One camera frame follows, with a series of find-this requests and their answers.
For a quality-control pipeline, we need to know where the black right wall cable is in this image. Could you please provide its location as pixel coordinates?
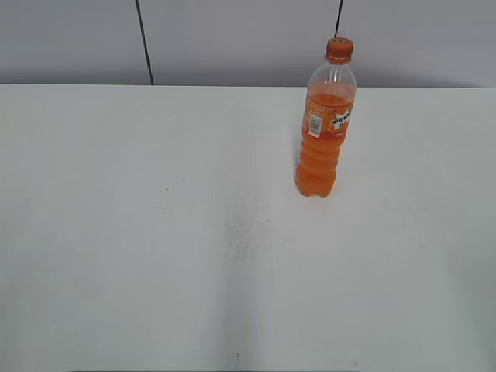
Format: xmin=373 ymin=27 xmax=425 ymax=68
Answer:
xmin=335 ymin=0 xmax=346 ymax=39

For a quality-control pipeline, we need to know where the orange bottle cap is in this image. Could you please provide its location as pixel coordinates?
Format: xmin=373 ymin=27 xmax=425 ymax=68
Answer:
xmin=325 ymin=37 xmax=353 ymax=65

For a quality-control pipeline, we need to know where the black left wall cable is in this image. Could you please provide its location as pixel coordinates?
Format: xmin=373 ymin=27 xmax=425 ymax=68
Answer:
xmin=135 ymin=0 xmax=156 ymax=86

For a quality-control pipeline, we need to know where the orange soda plastic bottle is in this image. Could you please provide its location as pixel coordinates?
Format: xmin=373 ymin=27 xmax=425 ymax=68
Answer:
xmin=294 ymin=61 xmax=357 ymax=197

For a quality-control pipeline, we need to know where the black wall cable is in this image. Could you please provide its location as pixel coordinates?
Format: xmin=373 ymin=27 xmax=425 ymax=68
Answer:
xmin=135 ymin=0 xmax=156 ymax=86
xmin=335 ymin=0 xmax=346 ymax=39

